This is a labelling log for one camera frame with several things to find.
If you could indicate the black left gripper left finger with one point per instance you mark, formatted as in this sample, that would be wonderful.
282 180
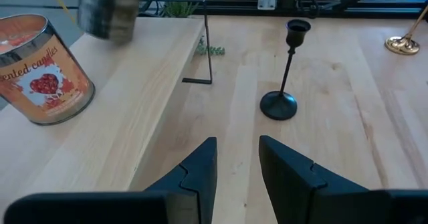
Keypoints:
194 184

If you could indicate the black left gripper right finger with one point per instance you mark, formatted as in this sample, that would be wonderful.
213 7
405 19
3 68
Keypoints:
294 190

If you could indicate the black candlestick holder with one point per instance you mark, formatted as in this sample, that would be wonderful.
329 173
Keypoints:
279 105

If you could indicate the orange scented candle jar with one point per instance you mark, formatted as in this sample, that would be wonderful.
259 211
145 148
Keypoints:
47 83

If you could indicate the dark striped candle jar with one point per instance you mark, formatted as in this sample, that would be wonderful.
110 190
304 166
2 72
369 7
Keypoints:
107 13

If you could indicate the wooden shelf riser black legs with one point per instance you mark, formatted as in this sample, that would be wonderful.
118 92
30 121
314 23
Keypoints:
133 83

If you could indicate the potted green succulent plant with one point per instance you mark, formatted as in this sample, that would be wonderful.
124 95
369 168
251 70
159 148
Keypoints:
179 8

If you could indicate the gold candlestick holder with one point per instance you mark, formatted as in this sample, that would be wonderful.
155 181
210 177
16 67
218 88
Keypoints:
401 46

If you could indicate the black aluminium table frame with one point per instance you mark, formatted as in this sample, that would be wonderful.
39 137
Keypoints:
334 11

